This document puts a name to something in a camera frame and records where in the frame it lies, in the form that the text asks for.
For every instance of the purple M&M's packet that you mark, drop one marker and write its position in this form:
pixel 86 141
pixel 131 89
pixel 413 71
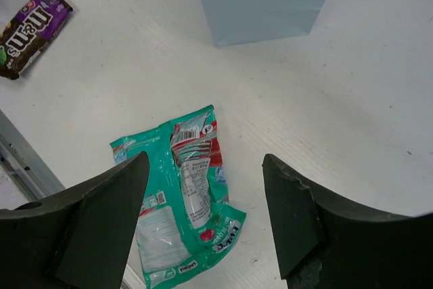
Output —
pixel 29 33

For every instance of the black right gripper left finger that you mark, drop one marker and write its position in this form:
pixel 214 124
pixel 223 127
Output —
pixel 78 238

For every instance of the teal Fox's candy bag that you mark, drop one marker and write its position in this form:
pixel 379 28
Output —
pixel 186 224

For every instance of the aluminium table edge rail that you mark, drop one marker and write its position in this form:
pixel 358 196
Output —
pixel 27 169

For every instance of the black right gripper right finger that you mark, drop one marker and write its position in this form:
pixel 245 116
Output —
pixel 324 240

